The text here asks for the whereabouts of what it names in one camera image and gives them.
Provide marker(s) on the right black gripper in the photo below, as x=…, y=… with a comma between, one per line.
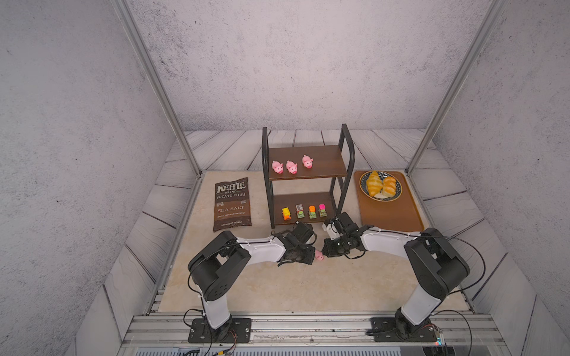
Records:
x=328, y=251

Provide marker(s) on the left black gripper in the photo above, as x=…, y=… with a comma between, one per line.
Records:
x=310, y=257

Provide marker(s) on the orange yellow dump truck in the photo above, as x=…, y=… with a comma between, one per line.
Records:
x=286, y=214

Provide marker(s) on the green truck picture box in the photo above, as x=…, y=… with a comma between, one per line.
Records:
x=300, y=211

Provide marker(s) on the green truck orange drum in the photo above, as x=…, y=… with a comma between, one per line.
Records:
x=312, y=212

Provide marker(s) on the green truck pink drum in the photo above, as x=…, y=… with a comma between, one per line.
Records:
x=322, y=210

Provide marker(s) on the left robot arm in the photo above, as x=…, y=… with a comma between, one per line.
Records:
x=215, y=269

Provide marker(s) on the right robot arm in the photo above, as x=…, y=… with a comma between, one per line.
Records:
x=437, y=265

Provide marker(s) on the blue patterned plate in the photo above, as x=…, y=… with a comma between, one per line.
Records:
x=380, y=197

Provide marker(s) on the two-tier wooden metal shelf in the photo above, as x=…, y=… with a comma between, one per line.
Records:
x=335, y=162

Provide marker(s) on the brown wooden tray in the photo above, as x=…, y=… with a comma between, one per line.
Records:
x=401, y=214

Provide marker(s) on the left croissant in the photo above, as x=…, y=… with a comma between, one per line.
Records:
x=374, y=184

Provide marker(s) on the croissant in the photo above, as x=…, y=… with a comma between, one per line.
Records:
x=389, y=187
x=374, y=184

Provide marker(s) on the right croissant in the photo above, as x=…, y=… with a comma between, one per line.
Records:
x=389, y=187

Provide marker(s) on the Kettle potato chips bag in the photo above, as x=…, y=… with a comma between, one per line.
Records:
x=232, y=205

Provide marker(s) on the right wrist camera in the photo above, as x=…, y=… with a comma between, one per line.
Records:
x=331, y=230

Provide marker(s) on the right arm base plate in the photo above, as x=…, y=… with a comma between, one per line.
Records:
x=392, y=330

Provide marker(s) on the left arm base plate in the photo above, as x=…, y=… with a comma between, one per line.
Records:
x=234, y=331

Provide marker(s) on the right aluminium frame post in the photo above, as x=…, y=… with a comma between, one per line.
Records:
x=475, y=48

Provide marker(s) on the aluminium frame post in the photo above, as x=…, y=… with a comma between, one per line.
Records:
x=141, y=51
x=475, y=48

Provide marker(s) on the left aluminium frame post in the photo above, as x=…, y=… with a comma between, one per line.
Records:
x=141, y=51

